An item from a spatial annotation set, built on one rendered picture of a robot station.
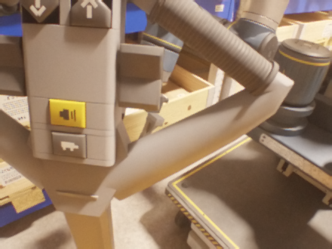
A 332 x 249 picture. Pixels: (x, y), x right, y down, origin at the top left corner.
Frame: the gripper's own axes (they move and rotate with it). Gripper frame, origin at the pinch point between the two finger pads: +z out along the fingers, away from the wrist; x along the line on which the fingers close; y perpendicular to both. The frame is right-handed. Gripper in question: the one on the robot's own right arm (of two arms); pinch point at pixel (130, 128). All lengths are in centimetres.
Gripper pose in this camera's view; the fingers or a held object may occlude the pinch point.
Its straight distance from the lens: 73.1
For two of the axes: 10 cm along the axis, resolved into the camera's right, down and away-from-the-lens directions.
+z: -3.6, 8.8, 2.9
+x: -6.3, -4.7, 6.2
